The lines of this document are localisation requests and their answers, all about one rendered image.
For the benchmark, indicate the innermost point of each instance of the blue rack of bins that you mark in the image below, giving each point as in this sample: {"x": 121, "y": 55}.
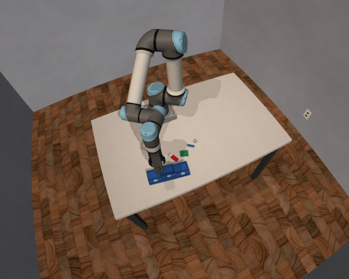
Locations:
{"x": 171, "y": 172}

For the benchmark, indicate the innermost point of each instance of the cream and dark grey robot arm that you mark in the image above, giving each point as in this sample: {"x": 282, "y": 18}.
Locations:
{"x": 172, "y": 43}

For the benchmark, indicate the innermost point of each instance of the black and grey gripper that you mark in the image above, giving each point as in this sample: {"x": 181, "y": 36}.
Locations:
{"x": 161, "y": 155}

